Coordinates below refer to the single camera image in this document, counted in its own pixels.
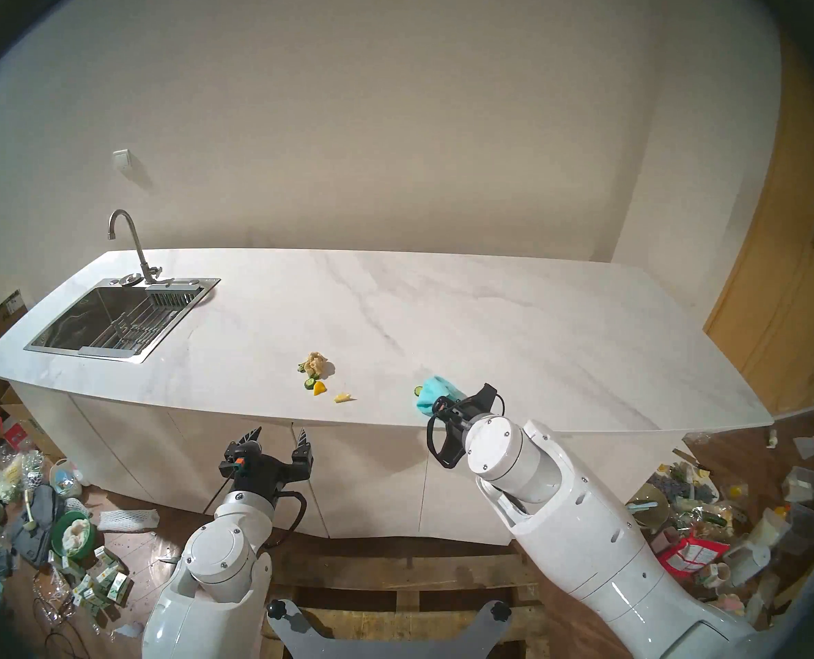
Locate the pastel sponge pile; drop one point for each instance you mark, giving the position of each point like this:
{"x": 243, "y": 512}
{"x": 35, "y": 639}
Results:
{"x": 727, "y": 604}

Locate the crumpled beige paper ball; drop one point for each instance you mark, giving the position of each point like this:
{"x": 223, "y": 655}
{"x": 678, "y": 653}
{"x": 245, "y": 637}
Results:
{"x": 315, "y": 362}

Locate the large clear plastic container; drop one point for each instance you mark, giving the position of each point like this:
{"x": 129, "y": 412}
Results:
{"x": 803, "y": 528}

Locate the small white bottle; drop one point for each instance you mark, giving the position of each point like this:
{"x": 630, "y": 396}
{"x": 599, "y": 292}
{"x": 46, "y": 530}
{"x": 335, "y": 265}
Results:
{"x": 772, "y": 438}

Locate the red snack packet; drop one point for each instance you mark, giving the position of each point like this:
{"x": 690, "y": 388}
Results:
{"x": 691, "y": 558}

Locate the stainless steel sink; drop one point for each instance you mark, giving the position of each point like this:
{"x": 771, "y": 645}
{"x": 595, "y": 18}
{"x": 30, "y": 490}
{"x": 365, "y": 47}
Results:
{"x": 71, "y": 321}

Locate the white foam mesh sleeve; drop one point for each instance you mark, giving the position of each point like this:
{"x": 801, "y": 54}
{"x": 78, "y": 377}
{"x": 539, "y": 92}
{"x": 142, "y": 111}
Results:
{"x": 127, "y": 520}

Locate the green white small carton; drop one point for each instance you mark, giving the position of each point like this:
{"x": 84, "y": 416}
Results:
{"x": 105, "y": 557}
{"x": 117, "y": 587}

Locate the green bowl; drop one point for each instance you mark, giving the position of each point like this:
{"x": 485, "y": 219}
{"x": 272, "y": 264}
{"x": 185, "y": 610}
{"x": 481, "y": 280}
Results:
{"x": 72, "y": 535}

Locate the clear lidded plastic container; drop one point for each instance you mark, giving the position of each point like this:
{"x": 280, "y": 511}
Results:
{"x": 801, "y": 486}

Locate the crumpled white paper sheet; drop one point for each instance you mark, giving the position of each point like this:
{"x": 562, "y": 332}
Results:
{"x": 806, "y": 447}

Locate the steel gooseneck faucet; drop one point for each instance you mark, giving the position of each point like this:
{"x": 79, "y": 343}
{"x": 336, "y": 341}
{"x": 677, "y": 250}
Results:
{"x": 140, "y": 252}

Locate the white bottle orange cap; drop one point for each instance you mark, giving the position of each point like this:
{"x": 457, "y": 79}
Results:
{"x": 767, "y": 527}

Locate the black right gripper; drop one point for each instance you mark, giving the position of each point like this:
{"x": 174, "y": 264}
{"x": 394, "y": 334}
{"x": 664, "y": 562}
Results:
{"x": 472, "y": 407}

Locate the purple grape bunch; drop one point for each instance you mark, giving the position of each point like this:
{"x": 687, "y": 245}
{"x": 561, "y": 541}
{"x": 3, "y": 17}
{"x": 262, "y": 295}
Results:
{"x": 674, "y": 486}

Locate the grey fabric bag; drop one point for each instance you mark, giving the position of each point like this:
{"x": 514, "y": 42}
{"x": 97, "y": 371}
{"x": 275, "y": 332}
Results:
{"x": 36, "y": 530}

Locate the turquoise microfibre cloth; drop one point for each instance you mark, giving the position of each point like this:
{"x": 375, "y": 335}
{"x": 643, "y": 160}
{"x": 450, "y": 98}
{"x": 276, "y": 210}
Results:
{"x": 438, "y": 390}

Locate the wooden door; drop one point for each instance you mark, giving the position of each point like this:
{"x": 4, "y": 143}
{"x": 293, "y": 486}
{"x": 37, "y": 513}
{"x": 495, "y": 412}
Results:
{"x": 784, "y": 287}

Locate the gold round plate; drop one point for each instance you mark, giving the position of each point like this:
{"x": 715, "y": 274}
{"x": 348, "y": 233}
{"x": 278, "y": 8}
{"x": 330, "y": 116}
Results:
{"x": 648, "y": 508}

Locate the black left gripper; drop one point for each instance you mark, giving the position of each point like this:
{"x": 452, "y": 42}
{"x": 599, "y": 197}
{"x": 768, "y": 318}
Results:
{"x": 263, "y": 469}

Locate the white paper scrap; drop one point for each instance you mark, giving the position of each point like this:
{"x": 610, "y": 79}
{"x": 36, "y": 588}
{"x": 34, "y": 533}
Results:
{"x": 129, "y": 629}

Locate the red white carton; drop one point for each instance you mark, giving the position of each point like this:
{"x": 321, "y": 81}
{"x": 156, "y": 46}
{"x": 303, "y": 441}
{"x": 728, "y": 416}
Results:
{"x": 14, "y": 432}

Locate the steel sink drain rack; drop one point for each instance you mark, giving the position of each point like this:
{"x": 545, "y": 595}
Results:
{"x": 139, "y": 325}

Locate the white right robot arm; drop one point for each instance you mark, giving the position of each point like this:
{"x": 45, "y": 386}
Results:
{"x": 585, "y": 527}

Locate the black star knob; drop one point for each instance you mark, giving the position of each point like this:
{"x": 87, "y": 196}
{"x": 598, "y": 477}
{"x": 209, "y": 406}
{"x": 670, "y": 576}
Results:
{"x": 278, "y": 608}
{"x": 501, "y": 609}

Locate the white pitcher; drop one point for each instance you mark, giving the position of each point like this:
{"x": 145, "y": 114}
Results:
{"x": 746, "y": 561}

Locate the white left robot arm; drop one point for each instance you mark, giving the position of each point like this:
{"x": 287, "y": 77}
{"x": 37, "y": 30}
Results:
{"x": 218, "y": 561}

